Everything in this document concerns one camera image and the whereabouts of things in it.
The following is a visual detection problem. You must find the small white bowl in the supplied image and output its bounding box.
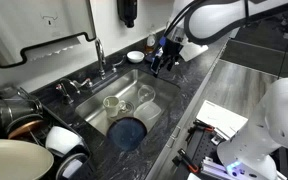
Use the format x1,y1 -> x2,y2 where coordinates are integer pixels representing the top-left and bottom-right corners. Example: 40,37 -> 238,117
126,50 -> 145,64

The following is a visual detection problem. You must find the clear glass bowl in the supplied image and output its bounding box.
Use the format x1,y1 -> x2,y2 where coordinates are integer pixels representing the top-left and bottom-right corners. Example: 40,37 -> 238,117
137,84 -> 157,104

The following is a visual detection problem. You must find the grey base cabinet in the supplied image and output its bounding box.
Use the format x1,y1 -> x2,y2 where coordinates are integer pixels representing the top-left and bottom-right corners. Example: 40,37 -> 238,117
145,34 -> 232,180

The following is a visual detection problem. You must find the aluminium extrusion bar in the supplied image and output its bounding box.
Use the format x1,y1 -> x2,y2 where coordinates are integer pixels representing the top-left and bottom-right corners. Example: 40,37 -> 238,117
200,156 -> 233,180

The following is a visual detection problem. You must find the white bowl in rack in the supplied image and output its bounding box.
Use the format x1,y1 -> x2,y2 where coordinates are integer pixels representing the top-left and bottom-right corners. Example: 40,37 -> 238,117
44,125 -> 85,158

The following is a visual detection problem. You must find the large cream plate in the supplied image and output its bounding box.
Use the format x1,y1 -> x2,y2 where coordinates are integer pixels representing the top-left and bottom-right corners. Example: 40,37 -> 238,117
0,138 -> 55,180

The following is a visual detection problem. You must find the small grey bracket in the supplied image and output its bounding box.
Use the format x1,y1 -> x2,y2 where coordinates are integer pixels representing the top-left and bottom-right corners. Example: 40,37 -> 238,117
211,133 -> 223,146

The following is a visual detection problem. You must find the clear plastic lid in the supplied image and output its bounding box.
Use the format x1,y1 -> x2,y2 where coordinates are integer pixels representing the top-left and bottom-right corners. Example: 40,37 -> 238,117
133,101 -> 163,129

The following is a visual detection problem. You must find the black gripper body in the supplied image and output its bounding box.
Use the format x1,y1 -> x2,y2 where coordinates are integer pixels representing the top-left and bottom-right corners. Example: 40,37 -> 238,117
160,37 -> 186,65

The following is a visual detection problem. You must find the dark rimmed bowl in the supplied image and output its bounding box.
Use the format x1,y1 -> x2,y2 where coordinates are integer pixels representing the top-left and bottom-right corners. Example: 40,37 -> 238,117
54,152 -> 90,180

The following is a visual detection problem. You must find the thin black hanging cable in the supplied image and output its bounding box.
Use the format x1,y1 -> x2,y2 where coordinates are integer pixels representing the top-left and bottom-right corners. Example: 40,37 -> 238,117
277,19 -> 288,80

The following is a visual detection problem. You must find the clear glass cup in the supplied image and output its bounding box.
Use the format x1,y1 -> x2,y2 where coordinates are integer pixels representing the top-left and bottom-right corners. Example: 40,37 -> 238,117
102,95 -> 128,118

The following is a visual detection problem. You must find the steel paper towel dispenser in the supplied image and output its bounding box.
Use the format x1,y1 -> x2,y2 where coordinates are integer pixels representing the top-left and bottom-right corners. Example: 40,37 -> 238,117
0,0 -> 97,69

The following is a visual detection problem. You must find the stainless steel sink basin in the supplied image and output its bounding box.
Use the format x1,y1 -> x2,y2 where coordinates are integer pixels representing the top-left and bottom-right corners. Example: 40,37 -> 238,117
74,68 -> 182,138

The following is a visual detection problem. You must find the sink drain strainer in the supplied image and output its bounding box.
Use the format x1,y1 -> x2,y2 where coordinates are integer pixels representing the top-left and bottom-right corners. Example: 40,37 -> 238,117
118,100 -> 136,114

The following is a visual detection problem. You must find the black wall soap dispenser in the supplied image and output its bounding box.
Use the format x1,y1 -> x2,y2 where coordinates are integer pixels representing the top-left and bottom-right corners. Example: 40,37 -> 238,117
117,0 -> 138,29

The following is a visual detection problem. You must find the stainless steel pot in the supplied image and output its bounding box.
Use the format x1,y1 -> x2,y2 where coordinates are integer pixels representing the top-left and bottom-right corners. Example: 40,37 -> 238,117
0,84 -> 43,129

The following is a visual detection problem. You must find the chrome faucet handle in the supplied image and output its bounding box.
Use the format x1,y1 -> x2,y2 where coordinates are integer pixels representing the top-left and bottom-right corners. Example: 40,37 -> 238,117
112,55 -> 128,74
71,77 -> 94,95

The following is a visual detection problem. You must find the black orange clamp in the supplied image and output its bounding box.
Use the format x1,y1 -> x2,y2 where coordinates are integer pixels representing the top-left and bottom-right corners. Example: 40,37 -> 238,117
172,148 -> 201,174
185,119 -> 216,143

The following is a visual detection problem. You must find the dark blue round plate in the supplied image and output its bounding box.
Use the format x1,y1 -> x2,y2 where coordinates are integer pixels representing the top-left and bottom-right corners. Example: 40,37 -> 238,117
106,116 -> 148,152

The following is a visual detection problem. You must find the black dish rack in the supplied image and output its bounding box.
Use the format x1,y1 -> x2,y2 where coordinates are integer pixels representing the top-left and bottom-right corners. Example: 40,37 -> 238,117
0,86 -> 97,180

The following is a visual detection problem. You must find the orange dish soap bottle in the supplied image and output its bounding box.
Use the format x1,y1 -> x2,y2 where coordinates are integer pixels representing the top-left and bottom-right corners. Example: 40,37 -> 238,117
144,26 -> 158,54

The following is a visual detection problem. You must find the small chrome side tap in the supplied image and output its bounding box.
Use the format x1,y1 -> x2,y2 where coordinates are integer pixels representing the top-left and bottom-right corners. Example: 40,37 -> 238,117
54,77 -> 82,105

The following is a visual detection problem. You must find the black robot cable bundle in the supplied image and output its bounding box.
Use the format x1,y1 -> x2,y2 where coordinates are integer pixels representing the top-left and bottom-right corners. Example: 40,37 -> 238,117
163,0 -> 250,38

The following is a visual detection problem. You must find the chrome gooseneck faucet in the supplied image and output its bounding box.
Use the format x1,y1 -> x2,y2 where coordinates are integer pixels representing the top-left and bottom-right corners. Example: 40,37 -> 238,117
94,37 -> 108,80

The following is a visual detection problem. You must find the metal cabinet handle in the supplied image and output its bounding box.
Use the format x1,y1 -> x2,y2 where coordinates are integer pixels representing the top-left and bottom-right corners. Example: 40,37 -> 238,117
171,125 -> 182,139
165,135 -> 177,149

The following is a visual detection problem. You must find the copper pan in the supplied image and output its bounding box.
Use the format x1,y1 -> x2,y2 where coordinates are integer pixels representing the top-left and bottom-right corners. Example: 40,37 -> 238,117
5,114 -> 47,141

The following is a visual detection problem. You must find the black perforated mounting board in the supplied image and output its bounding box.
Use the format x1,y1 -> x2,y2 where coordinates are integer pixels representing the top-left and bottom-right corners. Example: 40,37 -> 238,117
180,126 -> 238,180

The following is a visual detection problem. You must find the white paper towel sheet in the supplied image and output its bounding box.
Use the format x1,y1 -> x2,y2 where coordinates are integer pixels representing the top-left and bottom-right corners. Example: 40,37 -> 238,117
25,35 -> 83,63

